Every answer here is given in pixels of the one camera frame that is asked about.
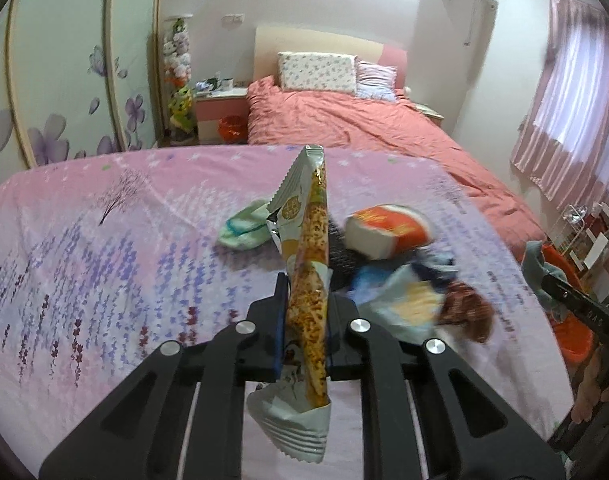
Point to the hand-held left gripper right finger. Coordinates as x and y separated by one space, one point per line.
342 332

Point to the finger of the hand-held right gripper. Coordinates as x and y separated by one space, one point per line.
569 297

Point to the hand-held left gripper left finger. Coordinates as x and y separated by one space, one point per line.
267 322

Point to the orange plastic basket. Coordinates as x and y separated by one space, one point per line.
574 340

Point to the light blue snack bag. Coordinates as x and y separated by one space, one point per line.
404 300

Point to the snack packet with noodle print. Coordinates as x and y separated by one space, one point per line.
312 260

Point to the green and white wrapper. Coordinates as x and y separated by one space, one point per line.
242 227

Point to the brown wrapper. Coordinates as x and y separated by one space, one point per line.
467 310

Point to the orange and white paper cup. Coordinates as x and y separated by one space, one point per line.
384 232

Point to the person's right hand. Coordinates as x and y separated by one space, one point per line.
589 385

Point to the teal cloth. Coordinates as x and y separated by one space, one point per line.
536 260

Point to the pink floral printed tablecloth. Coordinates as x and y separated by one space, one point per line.
109 285

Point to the orange round bin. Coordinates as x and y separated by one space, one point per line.
233 128

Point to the pink striped curtain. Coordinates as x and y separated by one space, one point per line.
574 100

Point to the salmon pink bed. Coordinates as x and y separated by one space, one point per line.
384 125

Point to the pink and white nightstand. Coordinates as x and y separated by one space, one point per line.
217 105

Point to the wooden nightstand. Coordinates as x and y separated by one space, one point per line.
430 112

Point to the pink striped pillow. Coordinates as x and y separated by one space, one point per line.
377 82

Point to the white floral pillow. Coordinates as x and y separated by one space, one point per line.
317 72

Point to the clear tube of plush toys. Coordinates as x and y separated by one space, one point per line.
178 75

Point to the cream and pink headboard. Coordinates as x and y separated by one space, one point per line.
309 40

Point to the wardrobe with purple flower decals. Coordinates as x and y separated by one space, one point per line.
59 85

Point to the white air conditioner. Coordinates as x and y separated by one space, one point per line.
459 0

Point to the white wall outlet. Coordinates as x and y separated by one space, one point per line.
233 19

